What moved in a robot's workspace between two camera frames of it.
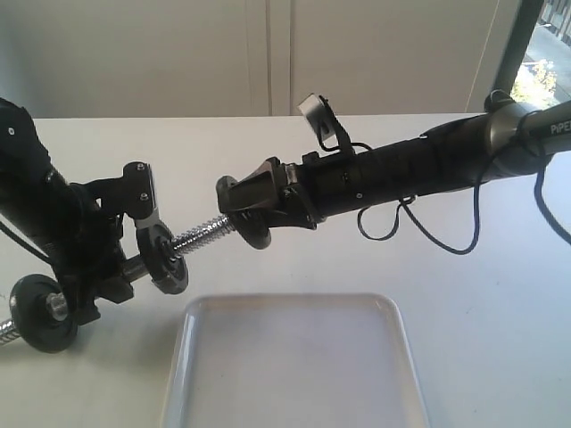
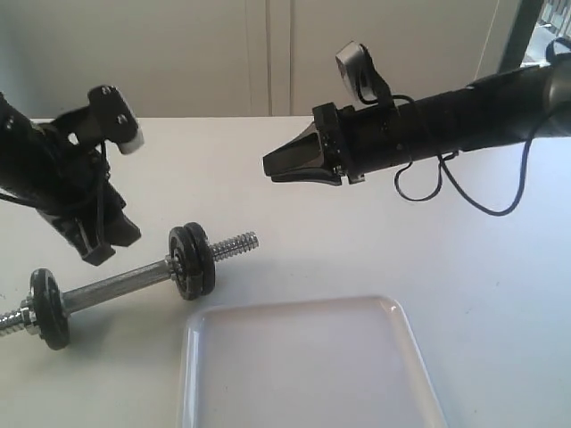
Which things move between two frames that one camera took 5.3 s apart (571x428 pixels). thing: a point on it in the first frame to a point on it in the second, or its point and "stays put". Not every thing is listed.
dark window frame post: [517, 44] stays put
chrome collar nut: [57, 305] to [28, 311]
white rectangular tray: [300, 360] stays put
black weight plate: [252, 224] to [207, 257]
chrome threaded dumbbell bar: [57, 304] to [24, 317]
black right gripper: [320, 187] to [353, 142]
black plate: [166, 268] to [192, 261]
